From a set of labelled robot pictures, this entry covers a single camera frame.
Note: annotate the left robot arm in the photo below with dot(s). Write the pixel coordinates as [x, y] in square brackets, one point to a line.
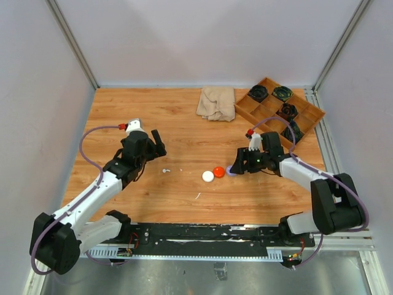
[59, 238]

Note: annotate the orange round case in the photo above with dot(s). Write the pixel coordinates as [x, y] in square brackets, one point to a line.
[219, 172]

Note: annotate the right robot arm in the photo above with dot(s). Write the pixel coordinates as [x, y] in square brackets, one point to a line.
[335, 205]

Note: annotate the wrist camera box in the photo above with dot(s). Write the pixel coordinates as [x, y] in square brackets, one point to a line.
[134, 125]
[254, 140]

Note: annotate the beige folded cloth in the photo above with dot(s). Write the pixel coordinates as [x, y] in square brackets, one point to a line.
[217, 103]

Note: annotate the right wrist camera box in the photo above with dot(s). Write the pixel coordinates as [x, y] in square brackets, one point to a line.
[254, 140]

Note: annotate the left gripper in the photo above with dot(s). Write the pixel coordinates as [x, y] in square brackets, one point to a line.
[158, 149]

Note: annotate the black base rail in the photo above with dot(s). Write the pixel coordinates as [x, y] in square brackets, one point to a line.
[200, 242]

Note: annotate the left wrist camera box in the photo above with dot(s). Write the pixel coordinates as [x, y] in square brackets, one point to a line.
[134, 125]

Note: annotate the white earbud charging case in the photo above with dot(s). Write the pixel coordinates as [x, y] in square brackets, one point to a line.
[208, 176]

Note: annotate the dark rolled sock bottom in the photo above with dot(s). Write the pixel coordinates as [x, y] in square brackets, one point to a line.
[292, 132]

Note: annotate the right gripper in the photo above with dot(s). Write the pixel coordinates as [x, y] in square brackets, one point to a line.
[239, 166]

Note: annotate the purple round case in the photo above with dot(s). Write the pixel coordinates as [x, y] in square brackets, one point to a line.
[228, 172]

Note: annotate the dark rolled sock middle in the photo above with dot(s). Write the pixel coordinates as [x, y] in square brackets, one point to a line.
[287, 111]

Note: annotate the dark rolled sock top-left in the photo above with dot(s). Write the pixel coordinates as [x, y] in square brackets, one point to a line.
[258, 93]

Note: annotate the wooden compartment tray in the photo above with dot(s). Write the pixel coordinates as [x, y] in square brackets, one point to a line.
[263, 115]

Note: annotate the dark rolled sock top-right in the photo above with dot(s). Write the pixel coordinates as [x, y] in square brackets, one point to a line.
[282, 93]

